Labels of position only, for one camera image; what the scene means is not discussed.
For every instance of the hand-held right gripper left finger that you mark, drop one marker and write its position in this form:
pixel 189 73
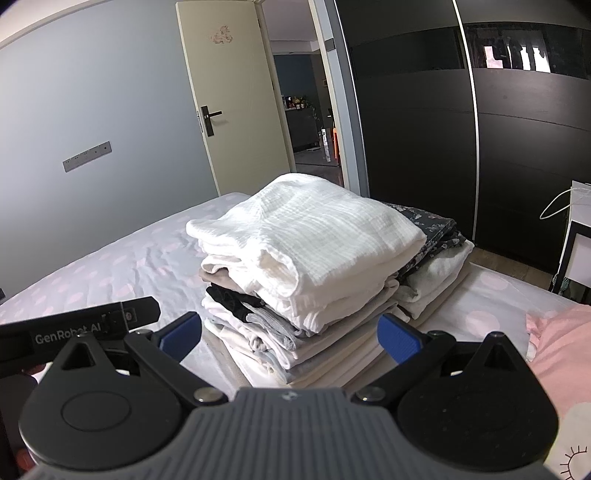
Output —
pixel 178 332

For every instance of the white paper bag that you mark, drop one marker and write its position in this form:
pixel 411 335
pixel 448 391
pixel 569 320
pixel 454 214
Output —
pixel 581 203
pixel 575 258

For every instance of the stack of folded clothes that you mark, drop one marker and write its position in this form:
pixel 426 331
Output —
pixel 314 360

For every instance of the dark hallway cabinet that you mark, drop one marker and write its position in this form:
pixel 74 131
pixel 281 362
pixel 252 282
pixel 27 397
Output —
pixel 302 129

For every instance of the white muslin garment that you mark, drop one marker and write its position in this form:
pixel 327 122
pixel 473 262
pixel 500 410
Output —
pixel 300 230

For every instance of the pink polka dot bed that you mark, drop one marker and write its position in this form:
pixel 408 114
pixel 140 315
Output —
pixel 115 267

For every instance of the cream door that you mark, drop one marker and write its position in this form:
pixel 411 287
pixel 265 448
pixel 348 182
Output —
pixel 235 101

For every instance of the pink printed cloth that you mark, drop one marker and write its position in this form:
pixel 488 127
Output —
pixel 568 350

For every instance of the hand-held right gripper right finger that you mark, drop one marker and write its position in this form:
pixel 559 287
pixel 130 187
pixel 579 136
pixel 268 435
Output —
pixel 399 339

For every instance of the black sliding wardrobe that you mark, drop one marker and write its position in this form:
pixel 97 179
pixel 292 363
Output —
pixel 415 115

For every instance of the grey wall socket panel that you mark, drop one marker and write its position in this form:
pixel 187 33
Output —
pixel 87 156

